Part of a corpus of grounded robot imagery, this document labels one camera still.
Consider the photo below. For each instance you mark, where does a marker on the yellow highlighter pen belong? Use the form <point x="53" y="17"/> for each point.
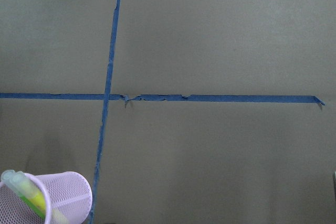
<point x="29" y="195"/>

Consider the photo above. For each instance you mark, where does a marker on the green highlighter pen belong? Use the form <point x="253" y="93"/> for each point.
<point x="26" y="204"/>

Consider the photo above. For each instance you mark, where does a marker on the pink mesh pen holder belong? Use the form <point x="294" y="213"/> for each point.
<point x="68" y="199"/>

